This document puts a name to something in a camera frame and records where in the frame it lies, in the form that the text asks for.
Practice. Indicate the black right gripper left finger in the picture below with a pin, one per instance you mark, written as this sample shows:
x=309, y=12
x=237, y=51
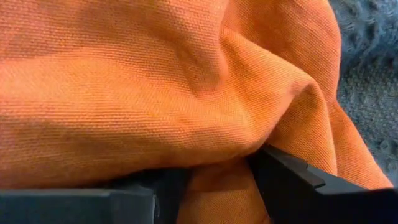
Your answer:
x=62, y=207

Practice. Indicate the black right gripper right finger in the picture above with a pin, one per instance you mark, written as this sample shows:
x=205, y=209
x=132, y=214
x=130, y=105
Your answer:
x=311, y=202

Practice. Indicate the dark gray waffle towel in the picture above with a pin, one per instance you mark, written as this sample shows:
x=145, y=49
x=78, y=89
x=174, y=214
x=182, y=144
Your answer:
x=370, y=77

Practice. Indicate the orange towel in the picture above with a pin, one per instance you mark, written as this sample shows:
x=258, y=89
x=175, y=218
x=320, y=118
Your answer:
x=155, y=93

